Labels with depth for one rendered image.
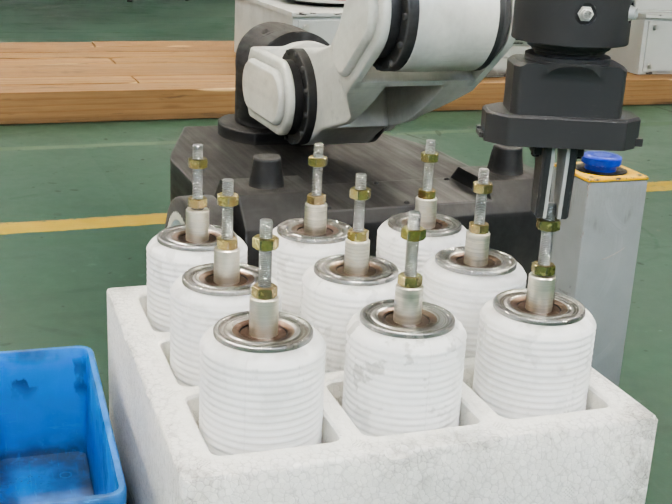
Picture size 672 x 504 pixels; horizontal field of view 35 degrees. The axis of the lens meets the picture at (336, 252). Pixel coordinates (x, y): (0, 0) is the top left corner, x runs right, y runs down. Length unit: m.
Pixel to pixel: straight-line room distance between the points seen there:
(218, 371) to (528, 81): 0.32
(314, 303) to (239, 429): 0.17
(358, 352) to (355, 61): 0.55
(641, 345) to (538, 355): 0.68
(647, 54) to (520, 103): 2.70
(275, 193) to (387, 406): 0.56
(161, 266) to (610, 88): 0.43
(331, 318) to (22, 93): 1.89
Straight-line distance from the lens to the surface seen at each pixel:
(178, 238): 1.03
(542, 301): 0.89
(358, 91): 1.36
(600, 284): 1.14
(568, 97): 0.84
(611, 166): 1.12
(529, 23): 0.82
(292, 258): 1.03
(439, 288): 0.98
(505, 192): 1.47
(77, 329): 1.49
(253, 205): 1.33
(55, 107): 2.76
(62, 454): 1.17
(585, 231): 1.10
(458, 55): 1.30
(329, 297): 0.92
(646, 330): 1.60
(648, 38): 3.51
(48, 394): 1.15
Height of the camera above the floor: 0.57
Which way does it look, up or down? 18 degrees down
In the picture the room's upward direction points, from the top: 3 degrees clockwise
